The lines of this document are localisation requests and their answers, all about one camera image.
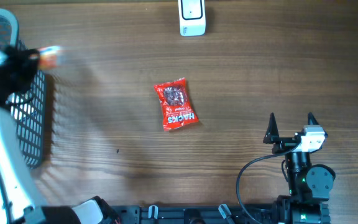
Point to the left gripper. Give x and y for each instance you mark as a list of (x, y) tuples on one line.
[(18, 63)]

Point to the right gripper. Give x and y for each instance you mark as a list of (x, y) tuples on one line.
[(271, 136)]

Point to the orange white small box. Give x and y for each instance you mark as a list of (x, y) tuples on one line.
[(50, 57)]

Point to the red Hacks candy bag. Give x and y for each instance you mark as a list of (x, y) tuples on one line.
[(176, 108)]

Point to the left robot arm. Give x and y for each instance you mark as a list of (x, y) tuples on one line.
[(20, 199)]

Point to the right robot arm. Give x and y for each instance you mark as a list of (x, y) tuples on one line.
[(309, 185)]

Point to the white barcode scanner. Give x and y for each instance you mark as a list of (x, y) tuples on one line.
[(192, 17)]

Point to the grey plastic shopping basket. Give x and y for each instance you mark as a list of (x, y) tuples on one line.
[(28, 108)]

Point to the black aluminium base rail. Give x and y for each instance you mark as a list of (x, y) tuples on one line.
[(222, 214)]

